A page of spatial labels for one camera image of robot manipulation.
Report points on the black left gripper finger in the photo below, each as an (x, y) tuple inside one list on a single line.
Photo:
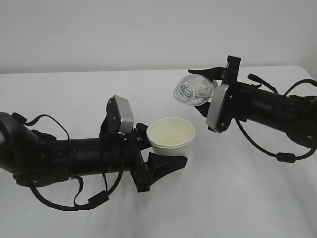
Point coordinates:
[(161, 165), (143, 141)]

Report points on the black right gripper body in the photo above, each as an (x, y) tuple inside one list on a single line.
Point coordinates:
[(232, 69)]

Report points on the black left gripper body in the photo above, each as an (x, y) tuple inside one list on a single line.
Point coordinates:
[(134, 163)]

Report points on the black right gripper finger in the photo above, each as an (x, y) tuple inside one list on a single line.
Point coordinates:
[(203, 109), (216, 73)]

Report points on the clear green-label water bottle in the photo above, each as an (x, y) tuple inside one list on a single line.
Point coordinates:
[(194, 90)]

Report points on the white paper cup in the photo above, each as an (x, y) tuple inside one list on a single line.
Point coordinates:
[(171, 136)]

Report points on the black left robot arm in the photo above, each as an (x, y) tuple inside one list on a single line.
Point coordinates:
[(44, 160)]

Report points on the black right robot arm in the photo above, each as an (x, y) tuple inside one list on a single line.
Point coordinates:
[(259, 102)]

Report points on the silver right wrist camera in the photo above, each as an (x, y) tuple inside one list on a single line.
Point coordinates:
[(215, 108)]

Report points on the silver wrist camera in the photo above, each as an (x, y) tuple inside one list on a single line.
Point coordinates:
[(215, 108), (126, 117)]

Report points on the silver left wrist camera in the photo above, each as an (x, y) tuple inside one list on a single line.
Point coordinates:
[(126, 117)]

